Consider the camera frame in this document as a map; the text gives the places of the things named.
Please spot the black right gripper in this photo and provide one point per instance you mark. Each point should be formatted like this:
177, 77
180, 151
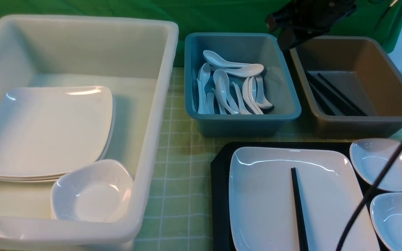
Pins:
303, 20

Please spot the large white rice plate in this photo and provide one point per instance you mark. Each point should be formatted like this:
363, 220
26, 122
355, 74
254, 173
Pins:
261, 203

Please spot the white side bowl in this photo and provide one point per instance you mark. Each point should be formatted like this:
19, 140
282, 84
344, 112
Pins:
386, 216
369, 157

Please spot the black chopstick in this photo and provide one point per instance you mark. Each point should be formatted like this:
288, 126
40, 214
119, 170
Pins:
301, 228

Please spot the middle white square plate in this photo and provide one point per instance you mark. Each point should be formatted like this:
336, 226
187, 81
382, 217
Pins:
108, 139

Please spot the bottom white square plate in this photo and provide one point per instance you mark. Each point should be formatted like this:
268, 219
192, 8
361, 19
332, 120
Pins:
110, 139

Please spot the white spoon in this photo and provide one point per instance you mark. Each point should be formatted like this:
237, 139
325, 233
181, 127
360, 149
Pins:
261, 99
222, 92
215, 60
202, 79
243, 72

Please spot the white spoon right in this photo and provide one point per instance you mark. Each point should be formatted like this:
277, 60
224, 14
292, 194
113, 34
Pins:
261, 99

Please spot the brown plastic bin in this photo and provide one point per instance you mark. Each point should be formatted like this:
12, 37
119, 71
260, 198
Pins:
361, 69

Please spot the teal plastic bin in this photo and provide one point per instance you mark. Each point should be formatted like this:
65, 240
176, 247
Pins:
279, 89

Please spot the white spoon top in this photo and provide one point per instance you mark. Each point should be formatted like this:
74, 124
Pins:
215, 60

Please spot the black chopsticks in bin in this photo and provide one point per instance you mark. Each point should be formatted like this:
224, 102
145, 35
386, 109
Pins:
325, 93

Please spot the white spoon centre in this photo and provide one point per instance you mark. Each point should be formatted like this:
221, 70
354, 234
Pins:
222, 92

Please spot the white spoon left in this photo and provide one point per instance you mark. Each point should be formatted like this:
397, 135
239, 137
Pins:
202, 79

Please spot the large white plastic tub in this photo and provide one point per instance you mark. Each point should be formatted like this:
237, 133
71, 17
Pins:
134, 59

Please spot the white bowl in tub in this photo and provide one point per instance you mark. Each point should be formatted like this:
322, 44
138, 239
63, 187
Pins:
99, 192

